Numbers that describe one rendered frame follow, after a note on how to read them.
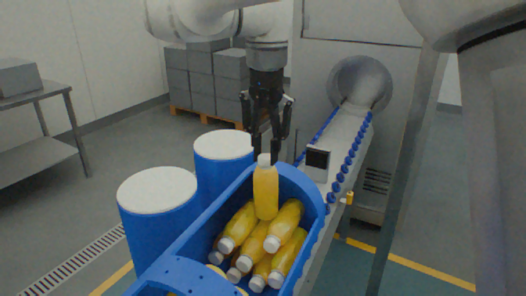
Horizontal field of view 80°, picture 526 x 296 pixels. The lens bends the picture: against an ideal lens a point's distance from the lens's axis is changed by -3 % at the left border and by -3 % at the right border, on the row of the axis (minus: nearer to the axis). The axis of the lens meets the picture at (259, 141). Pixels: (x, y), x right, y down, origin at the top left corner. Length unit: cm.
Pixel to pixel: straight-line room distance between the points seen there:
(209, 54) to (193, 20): 329
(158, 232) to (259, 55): 71
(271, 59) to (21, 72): 263
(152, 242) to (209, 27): 81
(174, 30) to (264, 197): 46
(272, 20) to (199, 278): 49
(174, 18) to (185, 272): 44
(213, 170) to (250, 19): 85
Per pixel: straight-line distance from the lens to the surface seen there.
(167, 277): 62
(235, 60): 363
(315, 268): 112
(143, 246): 120
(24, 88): 313
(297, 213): 90
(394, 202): 153
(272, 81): 68
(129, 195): 119
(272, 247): 83
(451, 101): 515
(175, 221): 112
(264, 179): 79
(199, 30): 56
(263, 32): 64
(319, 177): 137
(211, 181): 140
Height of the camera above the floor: 170
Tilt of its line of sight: 27 degrees down
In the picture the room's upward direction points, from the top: straight up
